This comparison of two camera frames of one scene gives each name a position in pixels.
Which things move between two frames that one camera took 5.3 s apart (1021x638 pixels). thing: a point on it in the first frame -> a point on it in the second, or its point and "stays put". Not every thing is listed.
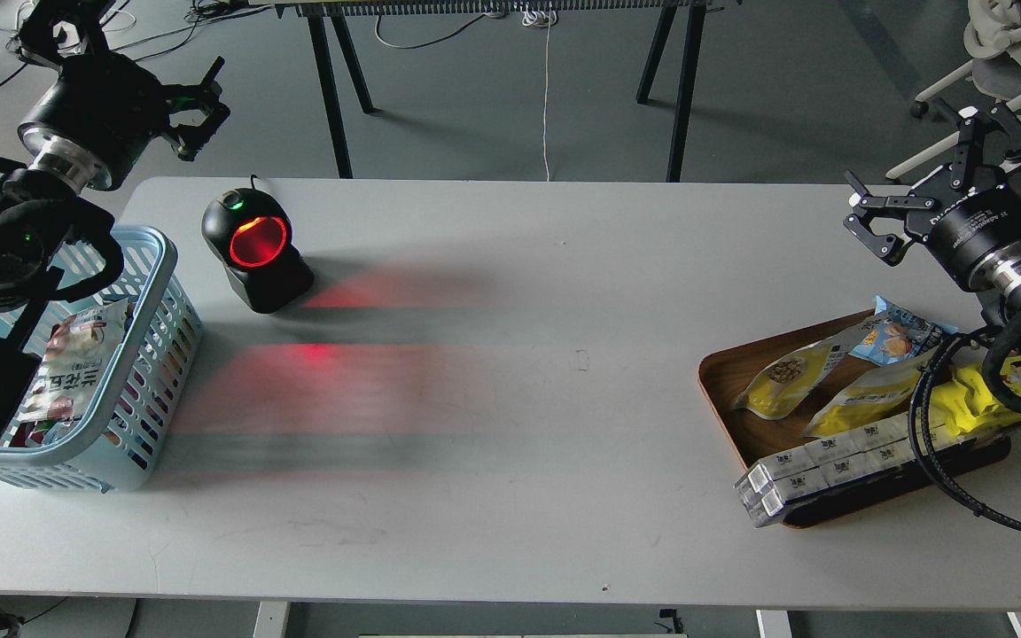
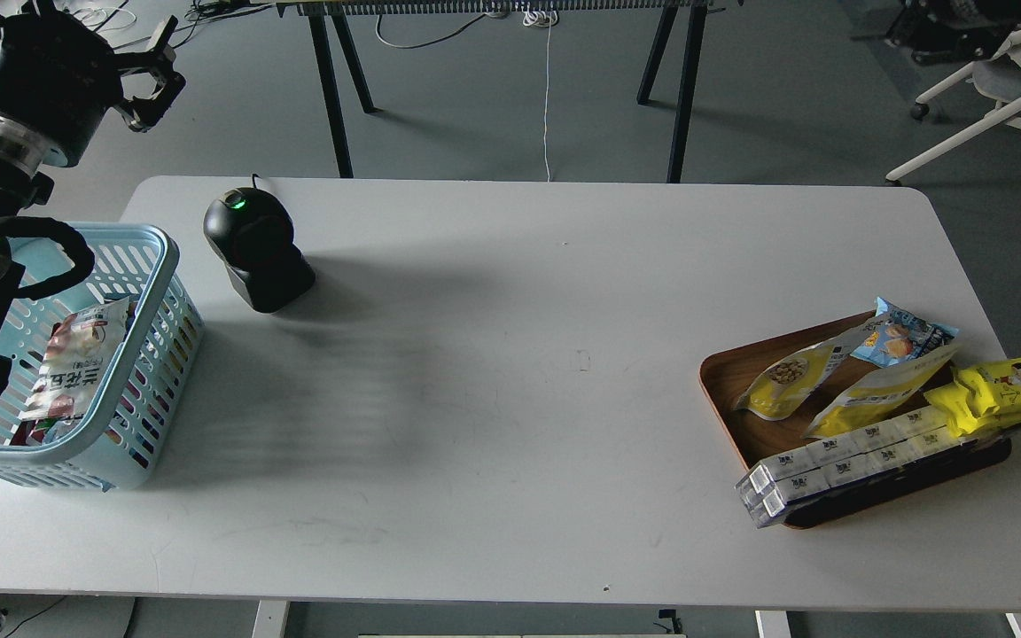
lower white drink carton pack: x=767 y=509 stays put
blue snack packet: x=895 y=334 stays put
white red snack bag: x=80 y=351 stays put
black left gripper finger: x=188 y=141 -> x=141 y=114
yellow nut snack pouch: x=780 y=382 stays put
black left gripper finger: x=36 y=35 -> x=34 y=11
